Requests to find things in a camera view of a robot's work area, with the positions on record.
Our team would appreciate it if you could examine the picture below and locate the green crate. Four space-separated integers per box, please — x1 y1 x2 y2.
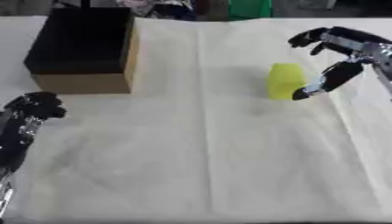
227 0 275 20

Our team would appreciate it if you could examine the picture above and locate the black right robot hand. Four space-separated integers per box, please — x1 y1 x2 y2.
286 25 392 102

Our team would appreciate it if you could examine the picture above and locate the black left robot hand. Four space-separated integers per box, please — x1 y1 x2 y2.
0 91 69 176

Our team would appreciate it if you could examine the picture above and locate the tan cardboard box black inside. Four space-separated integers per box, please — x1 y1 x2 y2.
23 6 143 95

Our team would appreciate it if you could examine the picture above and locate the yellow-green cup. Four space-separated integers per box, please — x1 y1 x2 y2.
266 62 308 101

